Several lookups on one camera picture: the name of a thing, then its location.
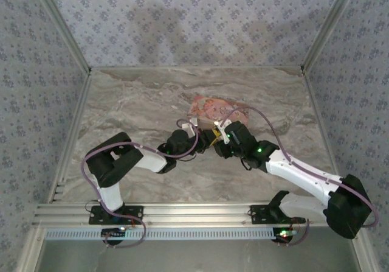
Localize pink illustrated storybook box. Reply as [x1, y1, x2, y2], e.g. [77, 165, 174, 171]
[187, 94, 250, 130]

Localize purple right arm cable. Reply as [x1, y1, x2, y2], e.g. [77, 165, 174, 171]
[221, 105, 380, 247]

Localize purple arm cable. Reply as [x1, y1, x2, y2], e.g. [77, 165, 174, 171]
[82, 118, 200, 250]
[221, 105, 380, 247]

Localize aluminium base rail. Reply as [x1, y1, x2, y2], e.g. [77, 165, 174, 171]
[32, 203, 364, 226]

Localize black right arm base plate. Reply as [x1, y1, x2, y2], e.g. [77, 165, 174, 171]
[249, 204, 306, 225]

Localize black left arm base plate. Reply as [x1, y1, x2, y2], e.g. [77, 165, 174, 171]
[88, 204, 144, 226]

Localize aluminium side rail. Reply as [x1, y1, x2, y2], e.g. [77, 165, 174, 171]
[15, 69, 94, 272]
[300, 68, 377, 272]

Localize perforated grey cable duct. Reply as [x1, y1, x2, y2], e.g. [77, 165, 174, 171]
[45, 226, 301, 241]

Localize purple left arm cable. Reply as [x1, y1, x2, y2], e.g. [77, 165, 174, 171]
[82, 118, 200, 250]

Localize aluminium frame post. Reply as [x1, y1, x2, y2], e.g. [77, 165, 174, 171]
[301, 0, 363, 72]
[30, 0, 92, 74]

